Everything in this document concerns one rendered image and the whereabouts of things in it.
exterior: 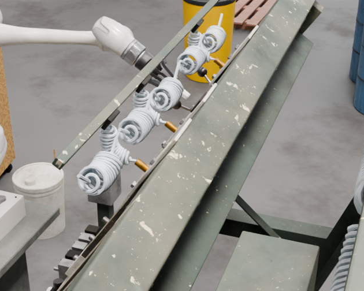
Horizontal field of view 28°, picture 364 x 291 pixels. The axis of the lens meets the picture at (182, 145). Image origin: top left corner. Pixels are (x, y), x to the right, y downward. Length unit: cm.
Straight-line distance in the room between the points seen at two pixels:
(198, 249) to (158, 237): 38
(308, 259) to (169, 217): 27
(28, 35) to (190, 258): 149
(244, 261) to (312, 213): 335
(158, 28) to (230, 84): 586
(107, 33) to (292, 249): 157
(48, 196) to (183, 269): 278
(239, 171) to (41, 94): 442
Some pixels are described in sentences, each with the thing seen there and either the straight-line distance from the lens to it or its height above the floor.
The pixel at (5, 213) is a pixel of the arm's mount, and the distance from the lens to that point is 318.
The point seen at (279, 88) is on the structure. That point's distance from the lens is 233.
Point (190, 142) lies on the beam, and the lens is 145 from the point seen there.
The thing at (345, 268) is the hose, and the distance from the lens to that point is 95.
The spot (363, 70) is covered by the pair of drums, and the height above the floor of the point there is 35.
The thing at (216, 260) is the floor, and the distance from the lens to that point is 422.
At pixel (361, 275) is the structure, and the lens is 69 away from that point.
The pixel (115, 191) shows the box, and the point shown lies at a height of 80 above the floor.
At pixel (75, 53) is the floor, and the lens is 697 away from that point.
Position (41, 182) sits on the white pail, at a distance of 429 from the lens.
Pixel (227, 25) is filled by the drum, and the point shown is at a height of 52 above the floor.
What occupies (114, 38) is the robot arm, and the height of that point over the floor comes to 164.
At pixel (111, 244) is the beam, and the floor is 192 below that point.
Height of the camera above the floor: 263
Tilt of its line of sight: 30 degrees down
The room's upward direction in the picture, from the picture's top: straight up
